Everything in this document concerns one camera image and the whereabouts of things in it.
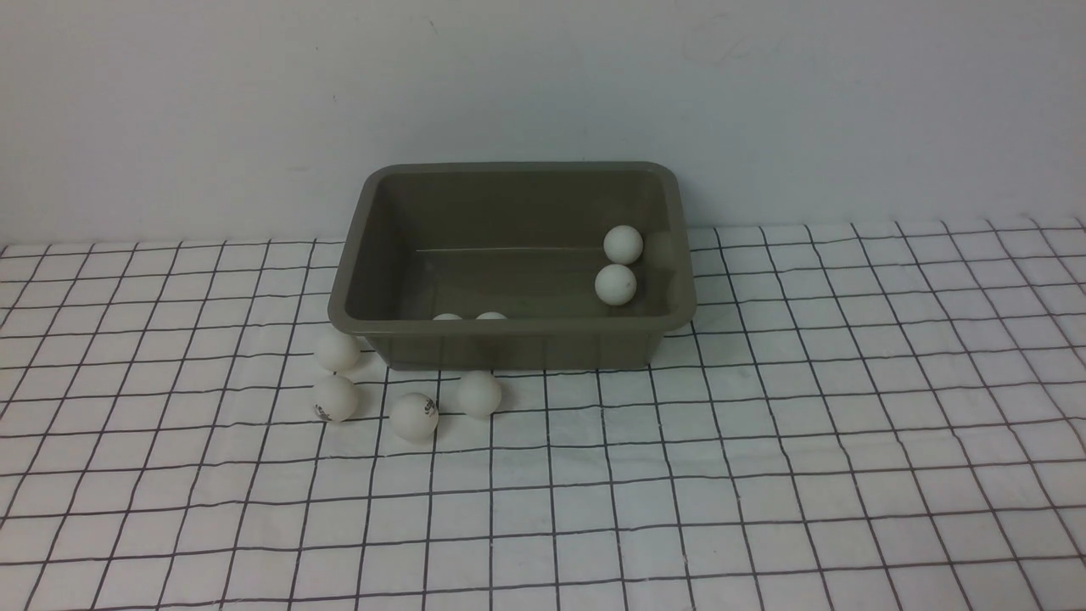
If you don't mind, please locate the white black-grid tablecloth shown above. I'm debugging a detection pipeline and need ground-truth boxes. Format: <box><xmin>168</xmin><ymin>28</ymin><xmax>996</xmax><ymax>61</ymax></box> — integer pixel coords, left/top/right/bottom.
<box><xmin>1</xmin><ymin>219</ymin><xmax>1085</xmax><ymax>610</ymax></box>

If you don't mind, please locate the white ball with black logo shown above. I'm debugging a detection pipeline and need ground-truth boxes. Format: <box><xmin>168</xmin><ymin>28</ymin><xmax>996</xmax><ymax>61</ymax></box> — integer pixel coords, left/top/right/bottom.
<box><xmin>390</xmin><ymin>392</ymin><xmax>439</xmax><ymax>442</ymax></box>

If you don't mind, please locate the olive green plastic bin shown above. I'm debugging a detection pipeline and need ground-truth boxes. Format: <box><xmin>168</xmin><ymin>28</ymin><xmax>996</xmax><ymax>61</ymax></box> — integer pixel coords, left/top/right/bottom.
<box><xmin>328</xmin><ymin>161</ymin><xmax>697</xmax><ymax>371</ymax></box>

